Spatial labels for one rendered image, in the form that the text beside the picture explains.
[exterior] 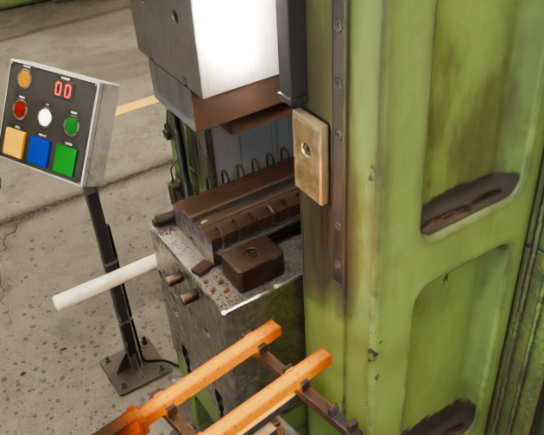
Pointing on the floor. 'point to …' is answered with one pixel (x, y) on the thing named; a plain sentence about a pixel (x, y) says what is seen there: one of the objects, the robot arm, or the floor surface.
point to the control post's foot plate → (153, 372)
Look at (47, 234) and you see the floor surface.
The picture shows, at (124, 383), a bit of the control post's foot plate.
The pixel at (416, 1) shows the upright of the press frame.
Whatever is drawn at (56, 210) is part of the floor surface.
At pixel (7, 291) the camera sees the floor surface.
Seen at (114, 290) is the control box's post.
